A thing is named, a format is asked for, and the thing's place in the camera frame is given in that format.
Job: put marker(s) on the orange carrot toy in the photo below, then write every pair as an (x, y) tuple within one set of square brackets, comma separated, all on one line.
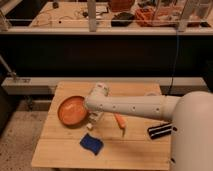
[(121, 123)]

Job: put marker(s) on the metal clamp bracket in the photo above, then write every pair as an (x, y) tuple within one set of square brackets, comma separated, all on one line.
[(15, 77)]

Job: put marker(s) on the orange plastic crate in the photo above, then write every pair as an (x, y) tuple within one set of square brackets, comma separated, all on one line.
[(155, 18)]

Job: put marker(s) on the black object on bench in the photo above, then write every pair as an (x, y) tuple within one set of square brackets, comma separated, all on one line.
[(122, 19)]

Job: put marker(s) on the white vertical post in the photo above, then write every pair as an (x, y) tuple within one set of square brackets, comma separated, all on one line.
[(91, 5)]

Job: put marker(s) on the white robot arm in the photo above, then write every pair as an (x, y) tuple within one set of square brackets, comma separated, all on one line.
[(191, 116)]

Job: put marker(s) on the blue sponge cloth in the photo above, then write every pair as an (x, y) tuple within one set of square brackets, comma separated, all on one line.
[(91, 143)]

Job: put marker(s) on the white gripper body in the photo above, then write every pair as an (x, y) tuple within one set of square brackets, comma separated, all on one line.
[(95, 116)]

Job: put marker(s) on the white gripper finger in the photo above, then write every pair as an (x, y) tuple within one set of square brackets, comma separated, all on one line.
[(89, 126)]

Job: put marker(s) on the orange ceramic bowl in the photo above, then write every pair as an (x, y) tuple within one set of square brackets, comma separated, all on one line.
[(71, 111)]

